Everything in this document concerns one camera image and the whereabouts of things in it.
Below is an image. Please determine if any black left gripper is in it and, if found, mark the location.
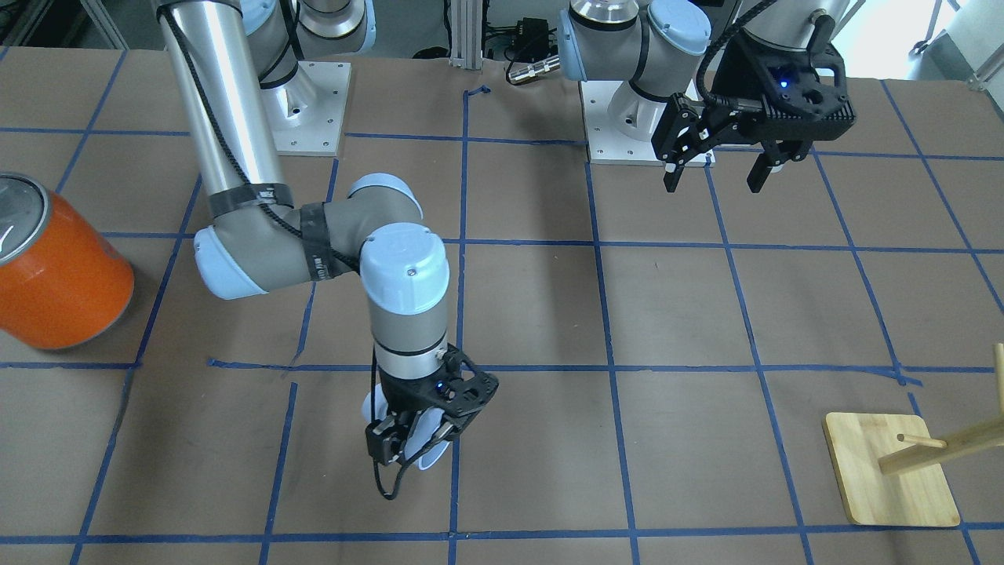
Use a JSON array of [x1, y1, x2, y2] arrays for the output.
[[650, 39, 857, 194]]

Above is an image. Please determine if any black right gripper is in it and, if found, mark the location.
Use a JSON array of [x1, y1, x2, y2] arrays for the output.
[[365, 344, 500, 465]]

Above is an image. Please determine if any light blue paper cup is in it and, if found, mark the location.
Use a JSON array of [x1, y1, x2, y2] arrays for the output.
[[362, 384, 457, 471]]

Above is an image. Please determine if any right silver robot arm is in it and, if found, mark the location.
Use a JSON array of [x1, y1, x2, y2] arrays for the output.
[[153, 1, 498, 469]]

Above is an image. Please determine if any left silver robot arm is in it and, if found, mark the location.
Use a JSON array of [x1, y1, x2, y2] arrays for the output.
[[557, 1, 857, 193]]

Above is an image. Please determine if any wooden cup rack stand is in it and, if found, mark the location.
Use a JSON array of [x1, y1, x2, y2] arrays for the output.
[[822, 342, 1004, 527]]

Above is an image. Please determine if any orange metal can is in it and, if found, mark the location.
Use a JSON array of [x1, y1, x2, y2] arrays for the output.
[[1, 172, 136, 350]]

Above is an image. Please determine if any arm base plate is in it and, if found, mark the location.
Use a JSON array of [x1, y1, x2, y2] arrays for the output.
[[580, 80, 666, 166], [260, 61, 352, 157]]

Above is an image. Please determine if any aluminium frame post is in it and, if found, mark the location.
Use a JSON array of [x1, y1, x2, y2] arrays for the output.
[[446, 0, 487, 72]]

